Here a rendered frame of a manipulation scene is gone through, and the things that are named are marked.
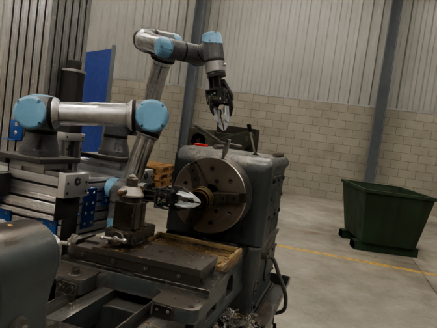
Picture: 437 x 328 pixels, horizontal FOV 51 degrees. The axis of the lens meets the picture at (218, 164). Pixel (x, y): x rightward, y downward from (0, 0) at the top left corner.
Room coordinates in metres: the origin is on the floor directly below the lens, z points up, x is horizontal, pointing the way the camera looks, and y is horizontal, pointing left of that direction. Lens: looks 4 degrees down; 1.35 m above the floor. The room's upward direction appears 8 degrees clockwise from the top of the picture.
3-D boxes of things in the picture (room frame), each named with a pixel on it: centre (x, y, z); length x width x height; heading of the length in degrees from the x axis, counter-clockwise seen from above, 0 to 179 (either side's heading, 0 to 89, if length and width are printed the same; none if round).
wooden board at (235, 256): (1.68, 0.08, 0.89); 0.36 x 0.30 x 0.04; 74
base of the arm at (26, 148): (1.79, 0.70, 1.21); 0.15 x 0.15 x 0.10
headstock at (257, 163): (2.30, -0.08, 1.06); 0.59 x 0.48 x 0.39; 164
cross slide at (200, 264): (1.34, 0.19, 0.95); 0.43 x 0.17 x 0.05; 74
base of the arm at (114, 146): (2.25, 0.52, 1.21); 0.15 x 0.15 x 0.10
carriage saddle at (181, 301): (1.29, 0.19, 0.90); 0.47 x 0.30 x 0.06; 74
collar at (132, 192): (1.36, 0.25, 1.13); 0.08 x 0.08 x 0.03
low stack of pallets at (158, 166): (10.09, 1.45, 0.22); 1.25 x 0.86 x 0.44; 169
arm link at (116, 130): (2.25, 0.51, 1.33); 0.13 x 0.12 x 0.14; 120
